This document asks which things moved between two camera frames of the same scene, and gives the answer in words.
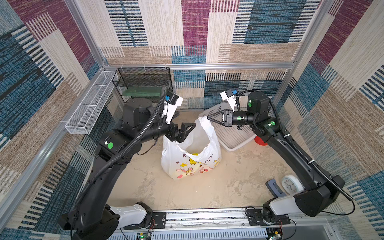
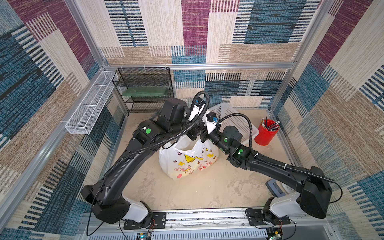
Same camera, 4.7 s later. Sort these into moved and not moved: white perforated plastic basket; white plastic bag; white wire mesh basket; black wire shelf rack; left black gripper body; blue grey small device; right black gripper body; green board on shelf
Moved: white perforated plastic basket; right black gripper body; left black gripper body
Not moved: white plastic bag; white wire mesh basket; black wire shelf rack; green board on shelf; blue grey small device
